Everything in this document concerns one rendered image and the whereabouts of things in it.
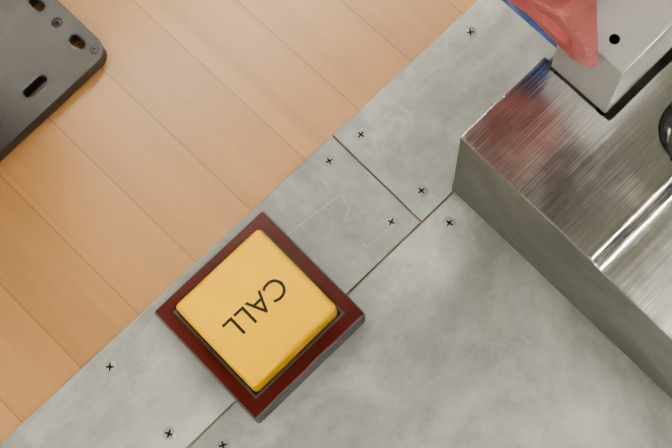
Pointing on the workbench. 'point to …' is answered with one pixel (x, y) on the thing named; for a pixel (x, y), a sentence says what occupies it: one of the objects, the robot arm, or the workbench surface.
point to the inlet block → (618, 27)
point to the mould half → (583, 203)
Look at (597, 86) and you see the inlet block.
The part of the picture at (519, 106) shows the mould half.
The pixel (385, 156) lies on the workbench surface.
